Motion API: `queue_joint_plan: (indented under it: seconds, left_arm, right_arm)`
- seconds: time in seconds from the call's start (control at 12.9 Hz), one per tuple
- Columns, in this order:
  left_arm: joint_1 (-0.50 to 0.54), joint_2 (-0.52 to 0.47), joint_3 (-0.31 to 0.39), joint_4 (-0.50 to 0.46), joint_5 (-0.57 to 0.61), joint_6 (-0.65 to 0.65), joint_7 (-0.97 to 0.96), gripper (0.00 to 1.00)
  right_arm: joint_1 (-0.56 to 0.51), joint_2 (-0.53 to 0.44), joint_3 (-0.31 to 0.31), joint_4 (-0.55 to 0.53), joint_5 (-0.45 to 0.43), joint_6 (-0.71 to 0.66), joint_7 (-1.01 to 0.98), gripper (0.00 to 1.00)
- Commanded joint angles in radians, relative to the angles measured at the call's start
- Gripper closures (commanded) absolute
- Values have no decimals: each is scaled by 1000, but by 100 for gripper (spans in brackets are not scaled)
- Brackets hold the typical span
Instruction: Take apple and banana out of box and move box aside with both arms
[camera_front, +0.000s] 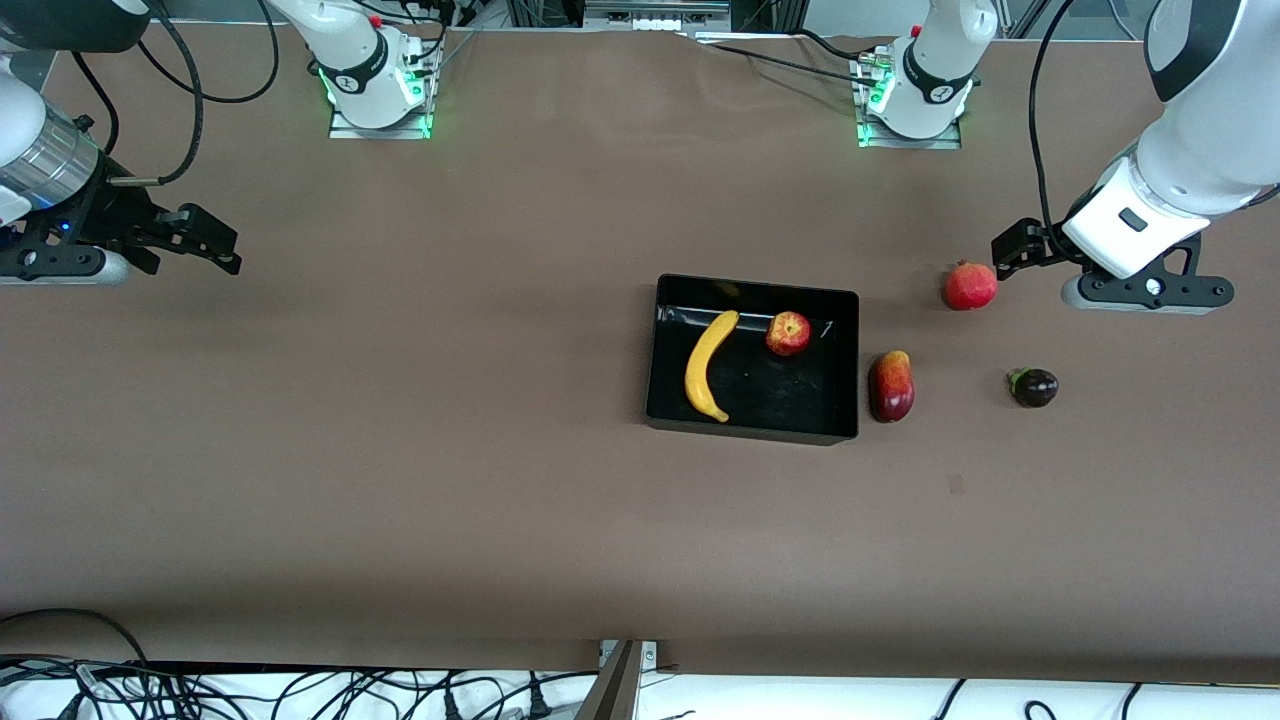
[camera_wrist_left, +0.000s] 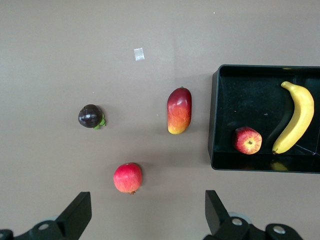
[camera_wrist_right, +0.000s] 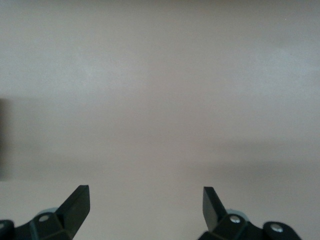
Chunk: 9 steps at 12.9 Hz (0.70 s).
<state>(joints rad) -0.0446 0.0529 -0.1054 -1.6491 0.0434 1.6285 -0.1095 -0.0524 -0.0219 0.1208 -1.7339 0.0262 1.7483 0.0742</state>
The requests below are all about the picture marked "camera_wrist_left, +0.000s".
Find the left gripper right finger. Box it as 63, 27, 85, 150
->
203, 189, 305, 240

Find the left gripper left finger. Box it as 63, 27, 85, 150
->
0, 191, 93, 240

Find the red apple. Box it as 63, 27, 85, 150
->
232, 126, 263, 155

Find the black plastic box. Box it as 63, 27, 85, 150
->
207, 64, 320, 174

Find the yellow banana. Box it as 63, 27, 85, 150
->
271, 81, 315, 155

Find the red pomegranate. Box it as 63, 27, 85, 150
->
113, 162, 143, 196

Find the dark purple mangosteen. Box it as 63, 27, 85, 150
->
78, 104, 107, 130

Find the red yellow mango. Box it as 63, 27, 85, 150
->
166, 86, 193, 135

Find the clear tape patch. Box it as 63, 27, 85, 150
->
133, 47, 145, 62

